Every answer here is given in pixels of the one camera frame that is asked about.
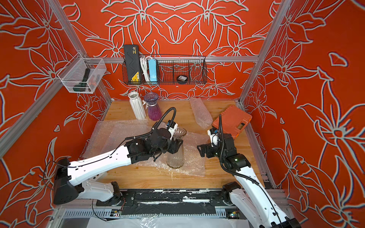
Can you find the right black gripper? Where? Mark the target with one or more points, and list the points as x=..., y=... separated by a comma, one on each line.
x=202, y=152

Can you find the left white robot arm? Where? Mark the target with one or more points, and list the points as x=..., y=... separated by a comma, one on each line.
x=78, y=179

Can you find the small black round device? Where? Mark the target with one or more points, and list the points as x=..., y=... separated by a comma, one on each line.
x=182, y=79

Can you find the clear ribbed glass vase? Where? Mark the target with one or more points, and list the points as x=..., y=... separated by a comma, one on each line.
x=176, y=159

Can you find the orange plastic tool case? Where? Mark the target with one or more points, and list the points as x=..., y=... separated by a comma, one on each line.
x=234, y=121

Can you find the purple blue glass vase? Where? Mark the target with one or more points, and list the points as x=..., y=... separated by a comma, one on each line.
x=151, y=104

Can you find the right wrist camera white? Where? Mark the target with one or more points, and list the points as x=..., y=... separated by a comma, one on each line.
x=213, y=134

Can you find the white ribbed ceramic vase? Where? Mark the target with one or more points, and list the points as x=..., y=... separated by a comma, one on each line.
x=137, y=105

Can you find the black wire wall basket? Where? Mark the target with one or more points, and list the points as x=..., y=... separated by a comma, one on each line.
x=169, y=67

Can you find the black box with yellow label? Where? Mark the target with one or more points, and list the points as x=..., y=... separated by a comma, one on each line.
x=132, y=62

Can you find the dark green handled tool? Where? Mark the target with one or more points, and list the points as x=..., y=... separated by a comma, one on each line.
x=82, y=86

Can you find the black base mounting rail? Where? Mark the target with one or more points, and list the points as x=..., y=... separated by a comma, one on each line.
x=172, y=202

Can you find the clear acrylic wall bin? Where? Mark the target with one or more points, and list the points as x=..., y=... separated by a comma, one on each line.
x=72, y=73

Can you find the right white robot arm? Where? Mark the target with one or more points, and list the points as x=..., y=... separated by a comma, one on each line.
x=246, y=192

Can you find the bubble wrapped bundle rear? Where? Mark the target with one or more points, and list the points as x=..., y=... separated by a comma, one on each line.
x=201, y=114

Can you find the bubble wrap sheet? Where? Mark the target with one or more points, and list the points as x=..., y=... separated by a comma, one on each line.
x=187, y=161
x=107, y=135

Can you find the light blue box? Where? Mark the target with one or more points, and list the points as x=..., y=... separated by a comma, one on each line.
x=152, y=64

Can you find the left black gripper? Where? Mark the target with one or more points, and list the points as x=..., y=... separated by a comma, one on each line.
x=176, y=145

